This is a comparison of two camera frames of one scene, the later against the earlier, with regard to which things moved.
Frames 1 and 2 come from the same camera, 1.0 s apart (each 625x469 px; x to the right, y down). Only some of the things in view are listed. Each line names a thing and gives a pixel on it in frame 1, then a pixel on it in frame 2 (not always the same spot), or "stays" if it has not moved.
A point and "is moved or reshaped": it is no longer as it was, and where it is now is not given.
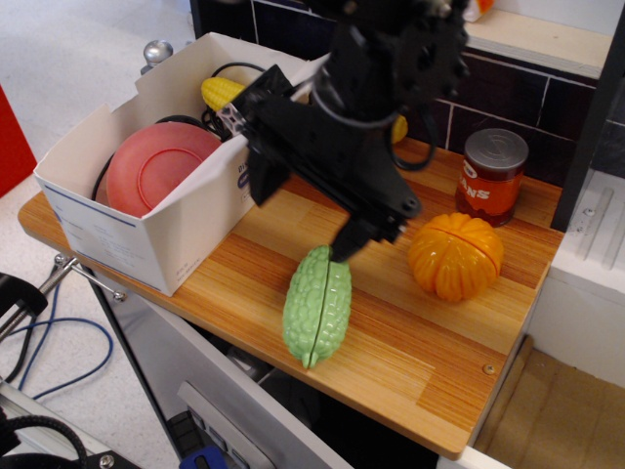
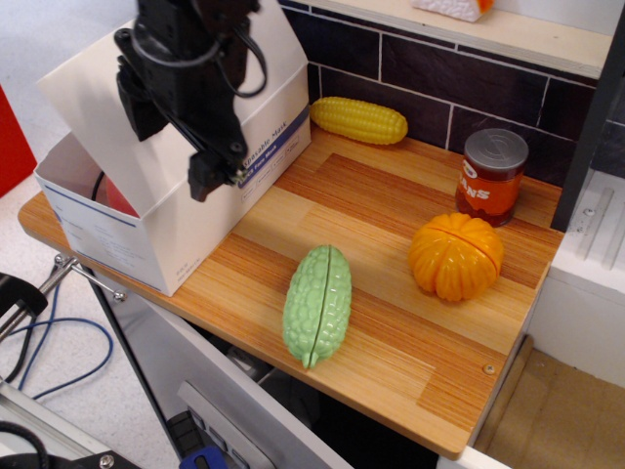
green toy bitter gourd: (316, 305) stays
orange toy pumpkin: (454, 256) stays
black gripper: (352, 163) → (195, 71)
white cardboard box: (159, 249) is moved or reshaped
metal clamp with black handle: (31, 300) stays
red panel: (17, 158) stays
